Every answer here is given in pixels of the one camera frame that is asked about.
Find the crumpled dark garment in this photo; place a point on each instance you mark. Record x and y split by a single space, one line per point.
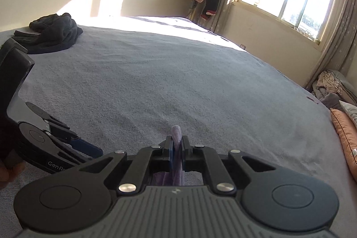
53 31

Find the grey bed blanket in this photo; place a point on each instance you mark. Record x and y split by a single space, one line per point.
167 73

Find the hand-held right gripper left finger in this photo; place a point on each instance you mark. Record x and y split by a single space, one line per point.
170 155

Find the small red stick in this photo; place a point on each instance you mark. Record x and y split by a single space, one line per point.
309 99

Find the white printed pillow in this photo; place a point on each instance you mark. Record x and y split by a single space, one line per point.
350 112

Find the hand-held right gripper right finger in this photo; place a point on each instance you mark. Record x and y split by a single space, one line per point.
186 155

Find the crumpled floral bedding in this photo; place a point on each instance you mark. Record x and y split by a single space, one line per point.
329 81

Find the person's left hand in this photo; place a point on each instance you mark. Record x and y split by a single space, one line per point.
11 171

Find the lilac t-shirt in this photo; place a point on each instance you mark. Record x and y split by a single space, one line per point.
177 133

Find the orange pillow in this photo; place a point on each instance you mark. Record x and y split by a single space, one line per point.
345 137

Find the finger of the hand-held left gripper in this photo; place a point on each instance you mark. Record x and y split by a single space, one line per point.
86 146
72 154

